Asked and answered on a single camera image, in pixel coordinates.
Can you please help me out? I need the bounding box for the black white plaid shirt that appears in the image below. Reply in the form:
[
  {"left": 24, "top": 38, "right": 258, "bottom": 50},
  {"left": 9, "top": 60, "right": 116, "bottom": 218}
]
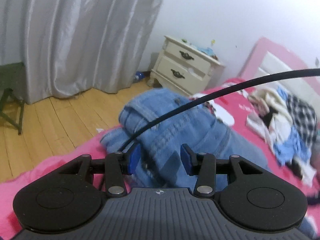
[{"left": 285, "top": 94, "right": 318, "bottom": 159}]

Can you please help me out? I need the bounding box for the light blue shirt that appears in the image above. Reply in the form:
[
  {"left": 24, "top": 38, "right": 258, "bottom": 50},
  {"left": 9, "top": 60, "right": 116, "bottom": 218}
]
[{"left": 273, "top": 87, "right": 317, "bottom": 166}]

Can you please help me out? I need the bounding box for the pink floral bed blanket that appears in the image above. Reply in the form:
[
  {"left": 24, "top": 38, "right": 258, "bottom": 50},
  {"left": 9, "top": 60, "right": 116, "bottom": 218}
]
[{"left": 12, "top": 88, "right": 317, "bottom": 239}]

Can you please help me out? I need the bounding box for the cream knit sweater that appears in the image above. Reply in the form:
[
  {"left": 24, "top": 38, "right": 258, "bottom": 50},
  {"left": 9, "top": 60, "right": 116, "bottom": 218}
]
[{"left": 248, "top": 87, "right": 292, "bottom": 122}]

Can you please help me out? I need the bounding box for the black garment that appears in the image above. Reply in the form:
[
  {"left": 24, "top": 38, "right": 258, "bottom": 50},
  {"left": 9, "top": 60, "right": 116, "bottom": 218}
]
[{"left": 259, "top": 107, "right": 278, "bottom": 128}]

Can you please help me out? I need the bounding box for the cream bedside nightstand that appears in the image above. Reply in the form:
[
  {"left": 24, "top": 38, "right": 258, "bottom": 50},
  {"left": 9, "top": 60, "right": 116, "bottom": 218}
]
[{"left": 147, "top": 36, "right": 225, "bottom": 96}]

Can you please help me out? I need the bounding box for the grey curtain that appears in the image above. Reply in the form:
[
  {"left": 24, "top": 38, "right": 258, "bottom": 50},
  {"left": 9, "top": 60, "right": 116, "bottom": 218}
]
[{"left": 1, "top": 0, "right": 163, "bottom": 104}]

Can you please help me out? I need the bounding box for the white paper scrap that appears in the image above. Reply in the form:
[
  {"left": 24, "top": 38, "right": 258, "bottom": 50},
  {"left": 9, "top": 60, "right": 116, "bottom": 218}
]
[{"left": 96, "top": 128, "right": 104, "bottom": 133}]

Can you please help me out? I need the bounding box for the black cable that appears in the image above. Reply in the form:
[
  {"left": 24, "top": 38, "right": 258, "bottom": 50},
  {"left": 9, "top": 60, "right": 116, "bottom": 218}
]
[{"left": 117, "top": 68, "right": 320, "bottom": 153}]

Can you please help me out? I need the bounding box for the pink cream bed headboard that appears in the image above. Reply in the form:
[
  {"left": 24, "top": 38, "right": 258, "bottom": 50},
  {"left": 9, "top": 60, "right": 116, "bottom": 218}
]
[{"left": 239, "top": 37, "right": 319, "bottom": 115}]

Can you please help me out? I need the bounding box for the blue bottle on floor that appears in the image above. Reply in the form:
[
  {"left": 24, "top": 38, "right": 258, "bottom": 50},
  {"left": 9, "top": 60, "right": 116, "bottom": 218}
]
[{"left": 133, "top": 72, "right": 145, "bottom": 83}]

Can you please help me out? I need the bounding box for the green folding stool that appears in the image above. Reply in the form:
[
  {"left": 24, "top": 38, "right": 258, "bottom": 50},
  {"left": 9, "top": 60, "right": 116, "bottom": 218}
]
[{"left": 0, "top": 62, "right": 25, "bottom": 135}]

